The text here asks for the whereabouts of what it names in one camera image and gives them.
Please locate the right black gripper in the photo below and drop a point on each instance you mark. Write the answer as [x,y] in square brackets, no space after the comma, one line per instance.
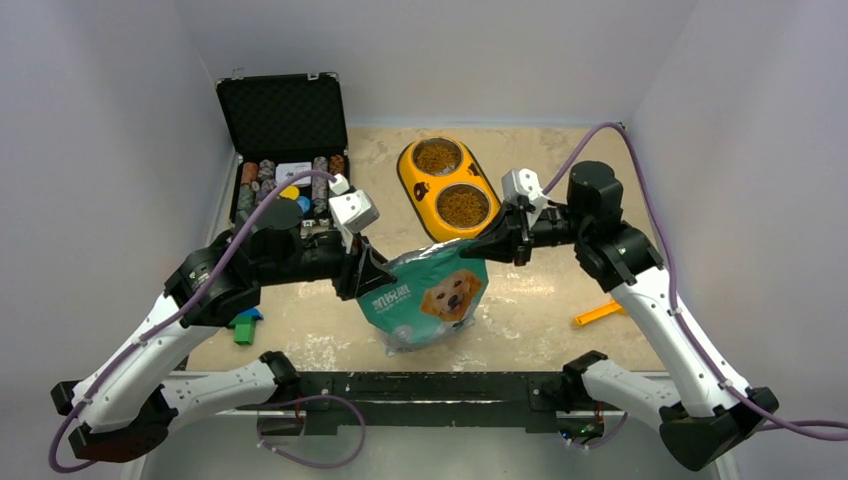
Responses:
[511,238]

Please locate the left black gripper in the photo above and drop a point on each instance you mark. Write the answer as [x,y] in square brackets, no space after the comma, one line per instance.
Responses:
[358,270]

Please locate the green dog food bag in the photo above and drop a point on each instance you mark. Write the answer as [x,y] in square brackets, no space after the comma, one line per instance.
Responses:
[434,297]

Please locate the yellow plastic scoop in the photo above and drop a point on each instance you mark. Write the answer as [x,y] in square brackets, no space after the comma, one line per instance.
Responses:
[610,308]

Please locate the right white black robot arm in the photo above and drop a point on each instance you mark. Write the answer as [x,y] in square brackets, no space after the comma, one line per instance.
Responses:
[710,408]

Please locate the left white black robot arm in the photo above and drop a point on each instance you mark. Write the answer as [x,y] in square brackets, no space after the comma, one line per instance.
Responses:
[129,405]

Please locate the yellow double pet bowl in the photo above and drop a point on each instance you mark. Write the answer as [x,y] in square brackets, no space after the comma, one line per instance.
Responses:
[447,188]

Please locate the green blue toy blocks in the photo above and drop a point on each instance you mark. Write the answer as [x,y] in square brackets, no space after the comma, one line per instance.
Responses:
[243,326]

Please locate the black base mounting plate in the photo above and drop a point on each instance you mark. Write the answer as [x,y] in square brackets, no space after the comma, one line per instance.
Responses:
[534,402]

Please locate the black poker chip case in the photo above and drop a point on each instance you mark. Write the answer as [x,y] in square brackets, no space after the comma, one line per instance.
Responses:
[287,120]

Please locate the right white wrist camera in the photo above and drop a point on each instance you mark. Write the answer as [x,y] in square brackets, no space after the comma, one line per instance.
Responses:
[523,183]

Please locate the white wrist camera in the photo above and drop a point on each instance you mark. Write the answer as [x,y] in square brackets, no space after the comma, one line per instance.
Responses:
[352,210]
[523,183]

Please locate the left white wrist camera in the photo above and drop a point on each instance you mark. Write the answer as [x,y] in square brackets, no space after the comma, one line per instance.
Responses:
[352,210]

